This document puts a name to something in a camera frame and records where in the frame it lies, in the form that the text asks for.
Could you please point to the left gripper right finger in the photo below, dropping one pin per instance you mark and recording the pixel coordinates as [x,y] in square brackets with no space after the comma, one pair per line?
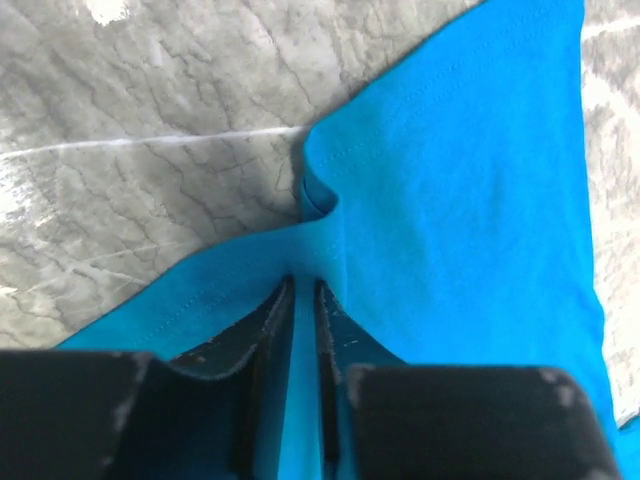
[383,418]

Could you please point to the blue t shirt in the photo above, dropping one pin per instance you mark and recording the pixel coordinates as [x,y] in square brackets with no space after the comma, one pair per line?
[447,208]

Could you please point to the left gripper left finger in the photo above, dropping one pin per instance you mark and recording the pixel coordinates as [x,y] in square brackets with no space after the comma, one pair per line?
[213,412]

